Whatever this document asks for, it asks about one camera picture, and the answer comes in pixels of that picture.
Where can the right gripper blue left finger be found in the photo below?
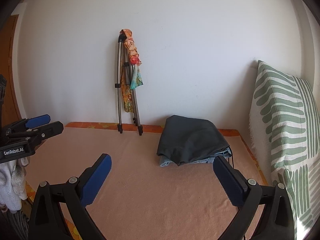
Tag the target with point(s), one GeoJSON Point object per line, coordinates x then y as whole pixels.
{"type": "Point", "coordinates": [92, 179]}

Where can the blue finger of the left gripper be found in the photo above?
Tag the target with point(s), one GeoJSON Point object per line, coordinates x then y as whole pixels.
{"type": "Point", "coordinates": [38, 121]}
{"type": "Point", "coordinates": [47, 131]}

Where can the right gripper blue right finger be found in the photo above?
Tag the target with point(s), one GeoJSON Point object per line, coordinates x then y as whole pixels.
{"type": "Point", "coordinates": [233, 183]}

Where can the dark navy pants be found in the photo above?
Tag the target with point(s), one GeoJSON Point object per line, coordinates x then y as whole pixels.
{"type": "Point", "coordinates": [184, 140]}

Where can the left hand white glove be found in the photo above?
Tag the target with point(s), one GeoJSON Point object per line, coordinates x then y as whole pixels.
{"type": "Point", "coordinates": [13, 190]}

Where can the folded light blue jeans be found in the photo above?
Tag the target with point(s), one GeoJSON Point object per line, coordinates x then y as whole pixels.
{"type": "Point", "coordinates": [227, 153]}

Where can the orange floral mattress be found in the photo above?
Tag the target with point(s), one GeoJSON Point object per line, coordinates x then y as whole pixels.
{"type": "Point", "coordinates": [131, 127]}

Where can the peach bed cover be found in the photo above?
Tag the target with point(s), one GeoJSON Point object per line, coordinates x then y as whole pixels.
{"type": "Point", "coordinates": [139, 199]}

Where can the silver folded tripod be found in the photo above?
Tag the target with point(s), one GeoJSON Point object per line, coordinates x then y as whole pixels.
{"type": "Point", "coordinates": [120, 104]}

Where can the green striped white cushion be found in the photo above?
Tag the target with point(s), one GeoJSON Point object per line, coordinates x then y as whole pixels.
{"type": "Point", "coordinates": [284, 127]}

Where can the colourful floral scarf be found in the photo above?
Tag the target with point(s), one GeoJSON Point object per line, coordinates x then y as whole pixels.
{"type": "Point", "coordinates": [131, 75]}

